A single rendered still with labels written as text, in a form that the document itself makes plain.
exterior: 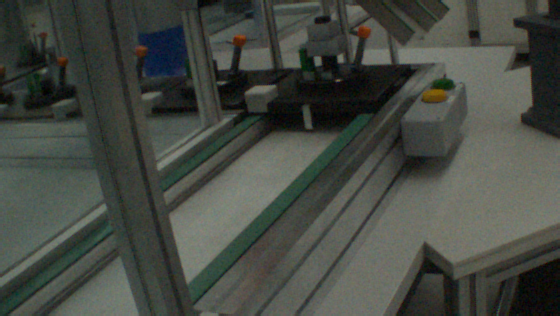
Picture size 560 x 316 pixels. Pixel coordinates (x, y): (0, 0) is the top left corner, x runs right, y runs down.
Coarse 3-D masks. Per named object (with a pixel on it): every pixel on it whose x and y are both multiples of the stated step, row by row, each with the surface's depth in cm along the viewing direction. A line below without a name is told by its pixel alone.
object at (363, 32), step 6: (354, 30) 123; (360, 30) 121; (366, 30) 121; (360, 36) 122; (366, 36) 121; (360, 42) 122; (360, 48) 123; (360, 54) 123; (354, 60) 124; (360, 60) 124
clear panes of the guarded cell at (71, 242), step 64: (0, 0) 34; (64, 0) 39; (0, 64) 35; (64, 64) 39; (0, 128) 35; (64, 128) 39; (0, 192) 35; (64, 192) 39; (0, 256) 35; (64, 256) 39; (128, 256) 45
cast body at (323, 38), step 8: (320, 16) 125; (328, 16) 124; (312, 24) 124; (320, 24) 123; (328, 24) 122; (336, 24) 125; (312, 32) 124; (320, 32) 123; (328, 32) 123; (336, 32) 125; (312, 40) 125; (320, 40) 124; (328, 40) 123; (336, 40) 123; (344, 40) 126; (312, 48) 125; (320, 48) 125; (328, 48) 124; (336, 48) 123; (344, 48) 126; (320, 56) 125
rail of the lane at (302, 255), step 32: (416, 96) 115; (384, 128) 103; (352, 160) 95; (384, 160) 99; (416, 160) 114; (320, 192) 85; (352, 192) 88; (384, 192) 100; (288, 224) 78; (320, 224) 79; (352, 224) 88; (256, 256) 72; (288, 256) 72; (320, 256) 79; (352, 256) 88; (224, 288) 66; (256, 288) 65; (288, 288) 72; (320, 288) 79
